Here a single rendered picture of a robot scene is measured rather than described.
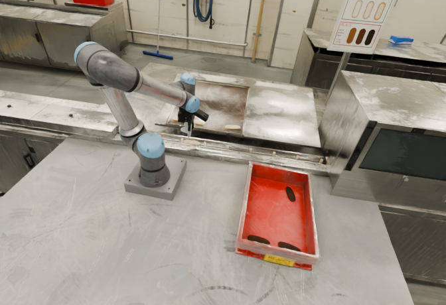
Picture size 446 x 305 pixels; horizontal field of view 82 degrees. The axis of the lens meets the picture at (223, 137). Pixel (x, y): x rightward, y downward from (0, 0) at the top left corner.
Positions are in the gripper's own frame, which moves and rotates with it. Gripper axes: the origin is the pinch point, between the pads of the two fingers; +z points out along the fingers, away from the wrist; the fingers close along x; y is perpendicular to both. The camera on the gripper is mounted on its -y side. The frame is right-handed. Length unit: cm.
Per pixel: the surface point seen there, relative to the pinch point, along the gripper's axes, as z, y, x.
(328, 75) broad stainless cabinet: 21, -117, -165
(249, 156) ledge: 7.1, -35.9, 6.1
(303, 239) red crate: 11, -63, 51
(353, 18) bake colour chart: -56, -91, -73
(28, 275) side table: 11, 41, 85
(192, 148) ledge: 7.0, -2.1, 6.2
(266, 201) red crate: 11, -46, 33
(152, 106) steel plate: 11, 39, -38
